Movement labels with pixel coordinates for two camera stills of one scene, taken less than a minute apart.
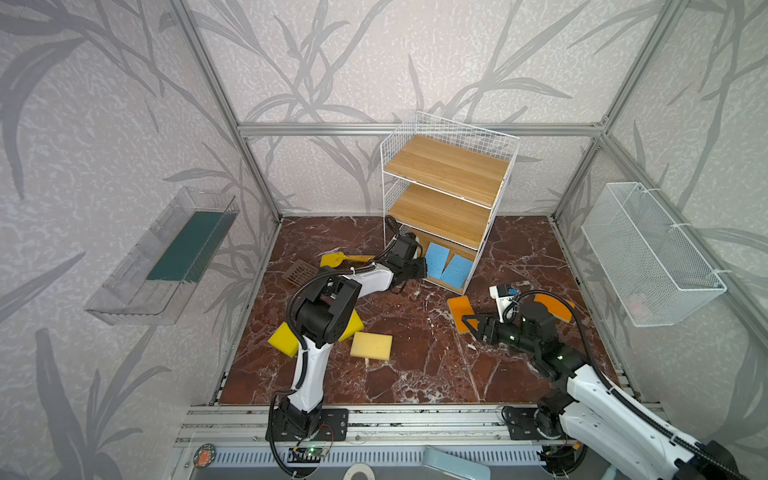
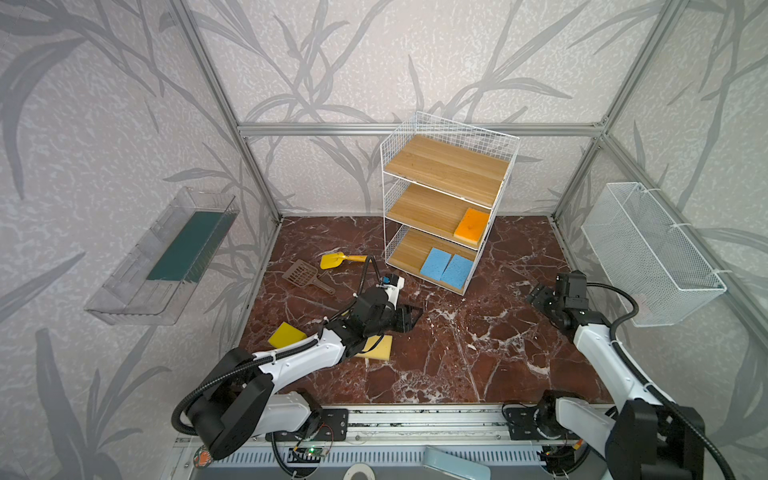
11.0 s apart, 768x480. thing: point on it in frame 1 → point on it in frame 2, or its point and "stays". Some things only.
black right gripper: x=486 y=327 → x=545 y=301
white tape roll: x=359 y=467 stays
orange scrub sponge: x=461 y=306 → x=472 y=226
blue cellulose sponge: x=457 y=271 stays
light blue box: x=454 y=464 stays
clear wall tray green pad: x=157 y=276 stays
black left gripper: x=414 y=267 → x=398 y=315
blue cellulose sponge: x=436 y=257 stays
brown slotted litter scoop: x=299 y=273 stays
